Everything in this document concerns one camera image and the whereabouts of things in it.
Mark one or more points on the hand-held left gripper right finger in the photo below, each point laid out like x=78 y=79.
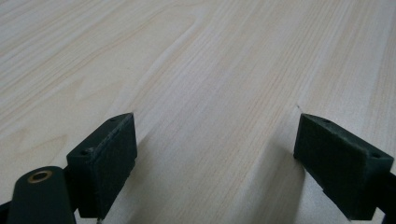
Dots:
x=339 y=168

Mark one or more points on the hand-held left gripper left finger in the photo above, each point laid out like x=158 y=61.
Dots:
x=102 y=168

